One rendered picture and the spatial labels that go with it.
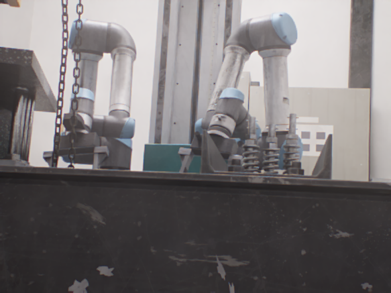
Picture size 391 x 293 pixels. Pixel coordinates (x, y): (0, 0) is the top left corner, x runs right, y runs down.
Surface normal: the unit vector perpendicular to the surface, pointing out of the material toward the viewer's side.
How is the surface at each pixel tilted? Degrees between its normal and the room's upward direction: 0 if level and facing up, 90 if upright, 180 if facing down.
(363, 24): 90
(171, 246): 90
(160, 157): 90
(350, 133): 90
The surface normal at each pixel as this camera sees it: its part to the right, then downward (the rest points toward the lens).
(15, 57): 0.14, -0.15
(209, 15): -0.23, -0.18
